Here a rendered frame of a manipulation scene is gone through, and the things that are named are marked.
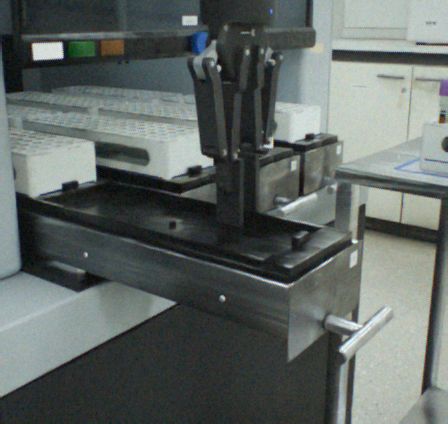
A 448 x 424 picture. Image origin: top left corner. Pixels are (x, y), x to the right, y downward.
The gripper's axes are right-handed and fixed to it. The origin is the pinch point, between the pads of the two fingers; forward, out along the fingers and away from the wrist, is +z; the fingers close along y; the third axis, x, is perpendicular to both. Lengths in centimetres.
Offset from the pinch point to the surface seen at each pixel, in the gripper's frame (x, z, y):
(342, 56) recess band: -102, 1, -229
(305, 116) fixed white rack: -15.1, -1.1, -40.4
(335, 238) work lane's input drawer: 12.3, 2.5, 1.7
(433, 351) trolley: 3, 48, -65
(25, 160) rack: -22.6, -1.7, 9.6
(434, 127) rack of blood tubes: 10.5, -3.4, -28.9
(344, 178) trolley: 0.9, 3.6, -23.2
